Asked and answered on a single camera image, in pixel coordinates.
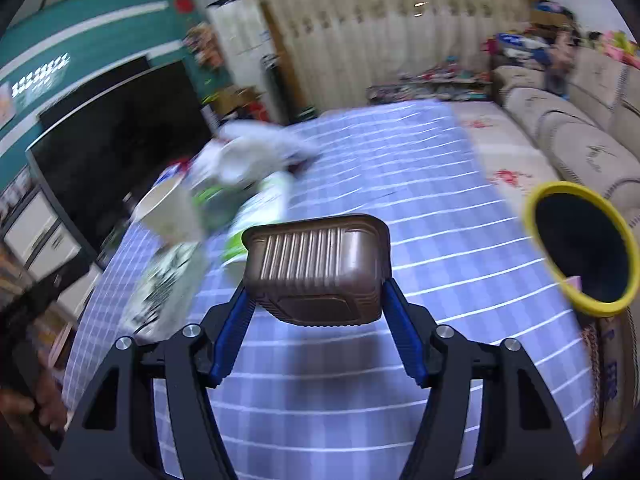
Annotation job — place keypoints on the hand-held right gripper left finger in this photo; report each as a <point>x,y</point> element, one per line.
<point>232,330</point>

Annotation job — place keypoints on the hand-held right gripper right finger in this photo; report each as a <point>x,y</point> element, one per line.
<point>405,330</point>

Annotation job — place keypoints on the brown ribbed plastic tray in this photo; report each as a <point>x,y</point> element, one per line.
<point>310,265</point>

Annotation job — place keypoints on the green white packet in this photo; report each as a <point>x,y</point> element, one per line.
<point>257,220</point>

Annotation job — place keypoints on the white paper towel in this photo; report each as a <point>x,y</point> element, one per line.
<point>260,150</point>

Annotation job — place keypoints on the yellow-rimmed trash bin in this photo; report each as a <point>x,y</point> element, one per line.
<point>580,240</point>

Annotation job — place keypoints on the person's left hand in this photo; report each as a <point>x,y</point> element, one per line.
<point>50,407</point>

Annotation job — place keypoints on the white drawer unit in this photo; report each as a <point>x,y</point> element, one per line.
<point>35,235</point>

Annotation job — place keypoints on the white printed carton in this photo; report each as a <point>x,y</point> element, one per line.
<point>167,290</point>

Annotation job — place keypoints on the white paper cup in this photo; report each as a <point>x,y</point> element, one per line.
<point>167,212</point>

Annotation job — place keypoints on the blue checked tablecloth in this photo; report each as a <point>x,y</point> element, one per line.
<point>400,185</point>

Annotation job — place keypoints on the large black television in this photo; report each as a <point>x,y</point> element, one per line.
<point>115,135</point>

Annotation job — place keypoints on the floral floor mattress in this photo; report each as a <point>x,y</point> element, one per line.
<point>500,145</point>

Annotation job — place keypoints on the printed cardboard box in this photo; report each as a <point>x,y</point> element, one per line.
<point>620,400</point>

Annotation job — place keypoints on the grey tower fan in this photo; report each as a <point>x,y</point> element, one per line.
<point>274,85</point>

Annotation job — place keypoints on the row of toys and books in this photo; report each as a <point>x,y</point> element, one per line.
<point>430,82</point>

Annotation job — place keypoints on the beige embroidered sofa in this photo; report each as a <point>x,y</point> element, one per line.
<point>575,130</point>

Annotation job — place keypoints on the hanging flower decoration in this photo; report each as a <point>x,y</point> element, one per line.
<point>205,45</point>

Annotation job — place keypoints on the white standing air conditioner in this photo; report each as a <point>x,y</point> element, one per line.
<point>240,35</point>

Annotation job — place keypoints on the beige patterned curtain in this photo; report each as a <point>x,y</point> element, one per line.
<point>375,35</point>

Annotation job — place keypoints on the pile of plush toys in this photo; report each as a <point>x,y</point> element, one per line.
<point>540,35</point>

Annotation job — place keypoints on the framed wall picture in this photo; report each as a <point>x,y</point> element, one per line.
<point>6,102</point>

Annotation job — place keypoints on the black wall-mounted panel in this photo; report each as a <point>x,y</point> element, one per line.
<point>90,90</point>

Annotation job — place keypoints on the red round wall sticker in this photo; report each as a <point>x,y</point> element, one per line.
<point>184,5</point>

